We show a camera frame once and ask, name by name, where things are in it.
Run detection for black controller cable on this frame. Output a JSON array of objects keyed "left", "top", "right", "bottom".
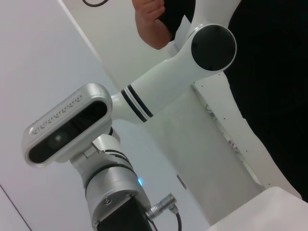
[{"left": 82, "top": 0, "right": 111, "bottom": 7}]

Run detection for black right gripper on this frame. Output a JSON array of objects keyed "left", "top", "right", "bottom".
[{"left": 96, "top": 197, "right": 154, "bottom": 231}]

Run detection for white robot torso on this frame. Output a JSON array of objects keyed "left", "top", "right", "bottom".
[{"left": 144, "top": 69, "right": 308, "bottom": 231}]

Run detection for bare person hand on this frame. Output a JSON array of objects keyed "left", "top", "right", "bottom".
[{"left": 134, "top": 0, "right": 167, "bottom": 30}]

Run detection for silver connector black cable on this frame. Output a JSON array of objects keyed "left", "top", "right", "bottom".
[{"left": 145, "top": 192, "right": 182, "bottom": 231}]

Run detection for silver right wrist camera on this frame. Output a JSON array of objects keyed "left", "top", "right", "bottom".
[{"left": 21, "top": 83, "right": 113, "bottom": 167}]

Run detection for person black shirt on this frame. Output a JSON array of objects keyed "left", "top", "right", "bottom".
[{"left": 157, "top": 0, "right": 308, "bottom": 202}]

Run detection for bare person forearm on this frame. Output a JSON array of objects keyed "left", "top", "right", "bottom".
[{"left": 137, "top": 23, "right": 173, "bottom": 51}]

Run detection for small grey wall hinge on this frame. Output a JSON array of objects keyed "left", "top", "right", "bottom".
[{"left": 177, "top": 173, "right": 187, "bottom": 191}]

